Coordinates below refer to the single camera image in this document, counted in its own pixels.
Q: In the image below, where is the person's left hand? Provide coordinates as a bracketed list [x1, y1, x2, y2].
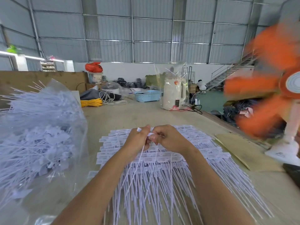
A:
[123, 125, 151, 160]

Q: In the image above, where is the person's right hand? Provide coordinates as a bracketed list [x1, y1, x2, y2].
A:
[149, 125, 192, 155]

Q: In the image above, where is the white plastic tag tie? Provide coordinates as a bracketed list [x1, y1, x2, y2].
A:
[128, 127, 157, 181]

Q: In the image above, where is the person's left forearm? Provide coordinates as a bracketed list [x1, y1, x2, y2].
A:
[50, 146, 141, 225]

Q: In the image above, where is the person's right forearm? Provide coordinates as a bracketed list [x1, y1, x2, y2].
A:
[180, 143, 256, 225]

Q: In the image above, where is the blue plastic basket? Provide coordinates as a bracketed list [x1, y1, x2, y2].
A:
[133, 90, 163, 102]

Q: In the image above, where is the white appliance in plastic bag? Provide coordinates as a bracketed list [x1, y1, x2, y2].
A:
[153, 62, 189, 111]

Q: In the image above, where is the heap of black parts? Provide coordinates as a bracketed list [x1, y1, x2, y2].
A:
[112, 77, 147, 89]

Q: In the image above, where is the olive green bag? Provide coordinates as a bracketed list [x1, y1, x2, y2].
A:
[145, 74, 166, 90]

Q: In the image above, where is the pile of white tag ties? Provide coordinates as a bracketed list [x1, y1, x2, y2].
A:
[89, 125, 275, 225]

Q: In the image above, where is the grey fabric bag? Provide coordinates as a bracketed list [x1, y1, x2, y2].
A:
[80, 89, 101, 100]

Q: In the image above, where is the black metal rack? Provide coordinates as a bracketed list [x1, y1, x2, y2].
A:
[187, 66, 195, 85]

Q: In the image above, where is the red plastic bag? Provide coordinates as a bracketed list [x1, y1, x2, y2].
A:
[85, 62, 103, 73]

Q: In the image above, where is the pile of dark garments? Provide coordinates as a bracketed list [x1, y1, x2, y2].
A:
[210, 98, 289, 138]

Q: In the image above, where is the brown cardboard sheet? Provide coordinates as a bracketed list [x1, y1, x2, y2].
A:
[214, 132, 285, 172]

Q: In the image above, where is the metal staircase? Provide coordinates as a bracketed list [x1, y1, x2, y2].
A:
[206, 52, 257, 91]

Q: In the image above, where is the clear bag of tag ties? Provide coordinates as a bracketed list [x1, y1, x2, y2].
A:
[0, 78, 89, 225]

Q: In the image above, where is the brown wooden board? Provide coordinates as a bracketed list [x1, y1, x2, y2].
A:
[0, 71, 89, 109]

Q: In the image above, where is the white storage shelf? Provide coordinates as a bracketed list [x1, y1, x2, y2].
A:
[40, 60, 57, 72]

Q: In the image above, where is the orange bladed white fan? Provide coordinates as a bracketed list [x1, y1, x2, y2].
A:
[223, 22, 300, 167]

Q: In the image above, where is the black flat device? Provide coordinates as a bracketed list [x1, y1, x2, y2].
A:
[282, 163, 300, 188]

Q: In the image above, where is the green object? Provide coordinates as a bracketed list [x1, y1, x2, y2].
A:
[6, 44, 22, 54]

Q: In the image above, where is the black power cord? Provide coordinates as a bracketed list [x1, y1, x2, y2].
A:
[180, 103, 203, 115]

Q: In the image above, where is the white coiled cable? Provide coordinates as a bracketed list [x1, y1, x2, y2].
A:
[98, 91, 122, 104]

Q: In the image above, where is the yellow coiled cable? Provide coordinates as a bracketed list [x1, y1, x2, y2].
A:
[80, 98, 103, 108]

